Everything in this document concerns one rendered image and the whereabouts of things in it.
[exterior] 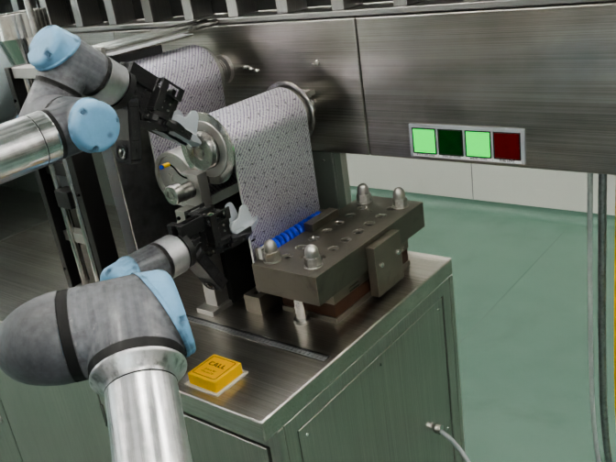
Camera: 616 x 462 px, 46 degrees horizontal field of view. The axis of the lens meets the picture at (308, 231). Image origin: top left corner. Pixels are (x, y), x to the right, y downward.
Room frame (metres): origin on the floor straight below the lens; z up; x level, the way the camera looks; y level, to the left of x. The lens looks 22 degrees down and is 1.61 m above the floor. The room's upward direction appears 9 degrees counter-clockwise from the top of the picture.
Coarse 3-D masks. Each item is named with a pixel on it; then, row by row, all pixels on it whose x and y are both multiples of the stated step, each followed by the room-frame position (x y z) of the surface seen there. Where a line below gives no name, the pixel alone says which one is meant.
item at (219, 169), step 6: (306, 114) 1.56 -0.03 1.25; (198, 126) 1.40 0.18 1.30; (204, 126) 1.39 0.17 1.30; (210, 126) 1.38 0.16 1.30; (210, 132) 1.38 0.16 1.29; (216, 132) 1.37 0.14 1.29; (216, 138) 1.37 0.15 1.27; (222, 138) 1.37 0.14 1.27; (222, 144) 1.37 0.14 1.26; (222, 150) 1.37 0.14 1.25; (222, 156) 1.37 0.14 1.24; (222, 162) 1.37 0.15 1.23; (216, 168) 1.38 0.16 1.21; (222, 168) 1.37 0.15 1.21; (210, 174) 1.40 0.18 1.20; (216, 174) 1.39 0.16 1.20
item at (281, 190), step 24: (264, 168) 1.43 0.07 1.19; (288, 168) 1.48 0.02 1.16; (312, 168) 1.54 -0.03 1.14; (240, 192) 1.37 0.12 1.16; (264, 192) 1.42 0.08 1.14; (288, 192) 1.47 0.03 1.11; (312, 192) 1.53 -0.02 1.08; (264, 216) 1.41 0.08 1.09; (288, 216) 1.46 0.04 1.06; (264, 240) 1.40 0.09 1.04
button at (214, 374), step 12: (204, 360) 1.15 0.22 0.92; (216, 360) 1.15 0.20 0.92; (228, 360) 1.14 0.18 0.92; (192, 372) 1.12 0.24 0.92; (204, 372) 1.11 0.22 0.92; (216, 372) 1.11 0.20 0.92; (228, 372) 1.10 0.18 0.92; (240, 372) 1.12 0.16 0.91; (204, 384) 1.09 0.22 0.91; (216, 384) 1.08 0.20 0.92
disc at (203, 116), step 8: (200, 112) 1.40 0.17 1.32; (200, 120) 1.40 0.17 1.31; (208, 120) 1.39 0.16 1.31; (216, 120) 1.37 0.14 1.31; (216, 128) 1.37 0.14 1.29; (224, 128) 1.36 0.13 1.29; (224, 136) 1.36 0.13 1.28; (232, 144) 1.35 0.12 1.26; (184, 152) 1.44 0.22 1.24; (232, 152) 1.35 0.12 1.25; (232, 160) 1.36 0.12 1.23; (192, 168) 1.43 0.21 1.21; (232, 168) 1.36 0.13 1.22; (208, 176) 1.41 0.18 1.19; (216, 176) 1.39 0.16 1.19; (224, 176) 1.38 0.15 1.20
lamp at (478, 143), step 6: (468, 132) 1.38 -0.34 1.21; (474, 132) 1.38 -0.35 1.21; (480, 132) 1.37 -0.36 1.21; (468, 138) 1.38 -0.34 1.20; (474, 138) 1.38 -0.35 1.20; (480, 138) 1.37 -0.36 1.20; (486, 138) 1.36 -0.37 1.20; (468, 144) 1.39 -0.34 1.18; (474, 144) 1.38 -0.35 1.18; (480, 144) 1.37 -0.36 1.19; (486, 144) 1.36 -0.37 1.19; (468, 150) 1.39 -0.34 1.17; (474, 150) 1.38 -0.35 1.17; (480, 150) 1.37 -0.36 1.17; (486, 150) 1.36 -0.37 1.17; (480, 156) 1.37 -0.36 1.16; (486, 156) 1.36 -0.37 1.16
